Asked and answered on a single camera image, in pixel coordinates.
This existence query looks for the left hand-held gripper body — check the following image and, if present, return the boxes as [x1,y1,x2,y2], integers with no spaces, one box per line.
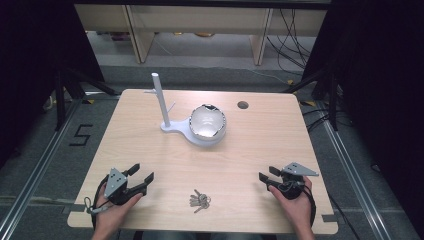
[103,167,148,206]

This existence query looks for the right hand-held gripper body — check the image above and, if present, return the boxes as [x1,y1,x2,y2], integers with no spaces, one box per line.
[267,161,320,201]

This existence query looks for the bunch of silver keys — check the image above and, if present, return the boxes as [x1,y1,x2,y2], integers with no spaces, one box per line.
[188,188,212,215]

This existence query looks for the person's right hand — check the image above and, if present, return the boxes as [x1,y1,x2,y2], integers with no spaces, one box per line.
[268,176,315,232]

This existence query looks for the person's left hand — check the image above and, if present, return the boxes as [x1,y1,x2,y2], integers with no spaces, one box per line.
[95,192,145,232]

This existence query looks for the white key holder stand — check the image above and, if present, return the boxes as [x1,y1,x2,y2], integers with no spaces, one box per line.
[143,72,228,148]

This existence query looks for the white bowl with silver rim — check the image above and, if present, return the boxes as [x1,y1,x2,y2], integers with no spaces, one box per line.
[188,103,228,141]

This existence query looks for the black metal stand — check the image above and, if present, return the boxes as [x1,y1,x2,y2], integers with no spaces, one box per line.
[54,65,122,132]
[282,65,340,132]

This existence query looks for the dark curtain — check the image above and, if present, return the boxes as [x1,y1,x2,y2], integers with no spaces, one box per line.
[301,0,424,231]
[0,0,106,169]

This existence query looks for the light wooden shelf unit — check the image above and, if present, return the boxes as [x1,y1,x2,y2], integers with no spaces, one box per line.
[74,3,328,66]

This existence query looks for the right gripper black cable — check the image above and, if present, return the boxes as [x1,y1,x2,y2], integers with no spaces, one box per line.
[302,183,318,228]

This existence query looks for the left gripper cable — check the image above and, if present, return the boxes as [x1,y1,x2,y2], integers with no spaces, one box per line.
[83,175,112,231]

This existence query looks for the aluminium floor rail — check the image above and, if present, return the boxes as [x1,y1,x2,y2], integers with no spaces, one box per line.
[0,97,84,240]
[316,99,395,240]

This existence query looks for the black floor cables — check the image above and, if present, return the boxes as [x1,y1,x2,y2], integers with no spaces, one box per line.
[301,107,334,133]

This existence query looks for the black hanging cables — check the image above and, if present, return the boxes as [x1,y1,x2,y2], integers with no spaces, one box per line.
[265,8,318,75]

